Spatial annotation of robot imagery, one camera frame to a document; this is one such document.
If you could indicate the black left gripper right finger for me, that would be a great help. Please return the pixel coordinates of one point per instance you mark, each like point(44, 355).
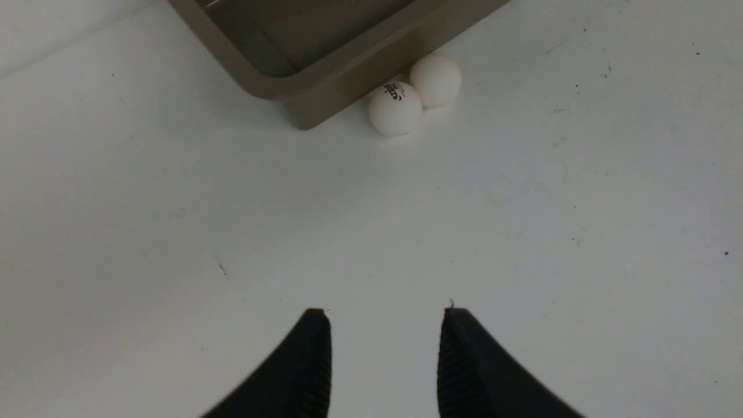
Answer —
point(477, 377)

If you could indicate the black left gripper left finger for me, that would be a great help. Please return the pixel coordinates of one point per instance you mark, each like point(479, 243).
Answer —
point(295, 380)

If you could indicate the white ping-pong ball with logo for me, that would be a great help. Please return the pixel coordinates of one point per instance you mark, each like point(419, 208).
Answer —
point(395, 109)

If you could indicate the plain white ping-pong ball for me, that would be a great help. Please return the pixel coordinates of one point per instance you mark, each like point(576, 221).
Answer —
point(437, 79)

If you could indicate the tan plastic bin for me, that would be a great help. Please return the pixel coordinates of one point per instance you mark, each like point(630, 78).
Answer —
point(315, 58)

